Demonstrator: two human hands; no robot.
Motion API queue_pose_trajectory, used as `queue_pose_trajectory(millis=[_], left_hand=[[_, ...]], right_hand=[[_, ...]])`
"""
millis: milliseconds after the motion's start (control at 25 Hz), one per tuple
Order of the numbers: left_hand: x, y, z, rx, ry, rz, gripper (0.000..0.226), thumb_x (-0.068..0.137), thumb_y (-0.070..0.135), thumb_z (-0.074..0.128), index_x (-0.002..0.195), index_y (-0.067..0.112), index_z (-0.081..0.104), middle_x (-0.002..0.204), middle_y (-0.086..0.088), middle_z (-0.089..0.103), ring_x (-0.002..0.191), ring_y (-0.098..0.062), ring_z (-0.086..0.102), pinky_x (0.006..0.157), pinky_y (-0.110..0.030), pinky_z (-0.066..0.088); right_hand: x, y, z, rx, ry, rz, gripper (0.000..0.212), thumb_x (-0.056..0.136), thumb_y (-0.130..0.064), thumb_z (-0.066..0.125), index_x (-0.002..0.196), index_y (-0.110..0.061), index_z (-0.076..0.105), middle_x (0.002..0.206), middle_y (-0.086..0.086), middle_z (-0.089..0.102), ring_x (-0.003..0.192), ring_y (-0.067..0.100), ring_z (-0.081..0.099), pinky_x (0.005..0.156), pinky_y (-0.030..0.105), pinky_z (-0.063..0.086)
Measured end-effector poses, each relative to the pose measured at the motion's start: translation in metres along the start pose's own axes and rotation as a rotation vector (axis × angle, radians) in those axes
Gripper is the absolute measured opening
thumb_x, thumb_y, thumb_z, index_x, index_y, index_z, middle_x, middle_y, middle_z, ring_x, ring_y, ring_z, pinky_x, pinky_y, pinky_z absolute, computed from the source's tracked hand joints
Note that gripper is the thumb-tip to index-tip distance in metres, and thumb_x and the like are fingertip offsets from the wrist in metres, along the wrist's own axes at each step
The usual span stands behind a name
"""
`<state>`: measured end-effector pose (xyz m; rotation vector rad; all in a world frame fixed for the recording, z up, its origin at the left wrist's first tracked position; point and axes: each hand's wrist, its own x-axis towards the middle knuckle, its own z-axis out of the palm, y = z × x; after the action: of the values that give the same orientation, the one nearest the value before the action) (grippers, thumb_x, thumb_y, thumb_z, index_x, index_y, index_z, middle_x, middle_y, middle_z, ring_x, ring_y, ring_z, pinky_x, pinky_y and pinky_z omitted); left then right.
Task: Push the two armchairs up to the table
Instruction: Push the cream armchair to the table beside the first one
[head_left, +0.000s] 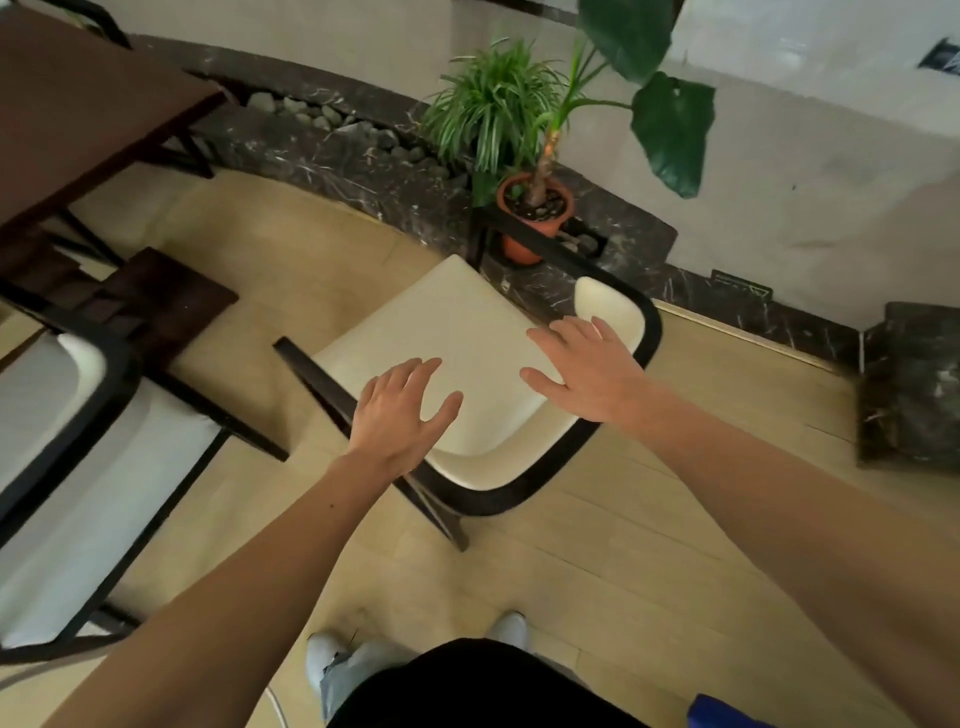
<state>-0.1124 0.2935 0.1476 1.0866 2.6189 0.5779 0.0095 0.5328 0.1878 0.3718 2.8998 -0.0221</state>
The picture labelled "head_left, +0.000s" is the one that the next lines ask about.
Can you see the person's left hand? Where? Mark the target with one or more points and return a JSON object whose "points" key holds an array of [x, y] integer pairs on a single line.
{"points": [[390, 427]]}

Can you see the person's right hand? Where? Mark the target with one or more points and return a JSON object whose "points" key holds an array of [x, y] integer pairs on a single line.
{"points": [[600, 375]]}

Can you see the cream cushioned black armchair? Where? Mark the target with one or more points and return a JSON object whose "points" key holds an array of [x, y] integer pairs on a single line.
{"points": [[450, 322]]}

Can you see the grey cushioned black armchair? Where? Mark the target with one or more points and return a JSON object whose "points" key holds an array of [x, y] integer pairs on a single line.
{"points": [[97, 510]]}

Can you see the person's left forearm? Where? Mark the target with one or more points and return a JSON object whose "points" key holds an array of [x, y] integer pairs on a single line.
{"points": [[225, 600]]}

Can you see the person's right forearm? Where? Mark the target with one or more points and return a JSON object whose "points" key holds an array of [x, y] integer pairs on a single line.
{"points": [[825, 525]]}

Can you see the person's white right shoe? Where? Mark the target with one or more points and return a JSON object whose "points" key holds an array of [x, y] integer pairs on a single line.
{"points": [[510, 628]]}

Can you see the person's white shoe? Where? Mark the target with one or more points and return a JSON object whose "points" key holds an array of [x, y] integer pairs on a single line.
{"points": [[510, 628], [324, 660]]}

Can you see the person's white left shoe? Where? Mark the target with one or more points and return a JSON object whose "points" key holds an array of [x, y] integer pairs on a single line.
{"points": [[324, 660]]}

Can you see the person's black shirt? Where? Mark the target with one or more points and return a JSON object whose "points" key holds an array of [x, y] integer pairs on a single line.
{"points": [[480, 690]]}

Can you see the terracotta plant pot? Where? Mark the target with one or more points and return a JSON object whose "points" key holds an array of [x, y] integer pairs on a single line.
{"points": [[525, 240]]}

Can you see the dark rectangular skirting plate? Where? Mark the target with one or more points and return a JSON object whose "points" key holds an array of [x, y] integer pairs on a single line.
{"points": [[739, 285]]}

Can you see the broad-leaved green plant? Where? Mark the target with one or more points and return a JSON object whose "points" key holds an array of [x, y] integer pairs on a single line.
{"points": [[675, 127]]}

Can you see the row of grey pebbles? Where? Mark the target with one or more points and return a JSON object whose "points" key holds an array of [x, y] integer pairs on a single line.
{"points": [[375, 139]]}

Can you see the thin-leaved green grass plant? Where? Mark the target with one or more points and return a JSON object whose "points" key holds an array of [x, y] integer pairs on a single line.
{"points": [[487, 105]]}

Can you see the blue fabric item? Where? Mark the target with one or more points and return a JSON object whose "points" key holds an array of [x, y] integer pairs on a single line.
{"points": [[724, 712]]}

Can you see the dark brown wooden table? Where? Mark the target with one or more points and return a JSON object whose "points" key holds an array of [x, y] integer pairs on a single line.
{"points": [[75, 112]]}

